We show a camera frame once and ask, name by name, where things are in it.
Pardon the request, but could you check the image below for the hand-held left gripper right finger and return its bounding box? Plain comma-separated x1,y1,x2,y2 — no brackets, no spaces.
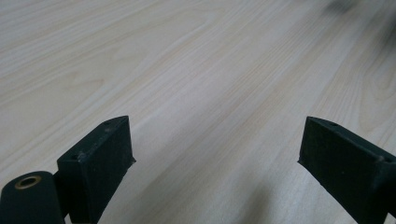
297,116,396,224

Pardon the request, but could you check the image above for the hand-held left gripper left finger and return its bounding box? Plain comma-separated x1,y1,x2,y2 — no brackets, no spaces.
56,115,137,224

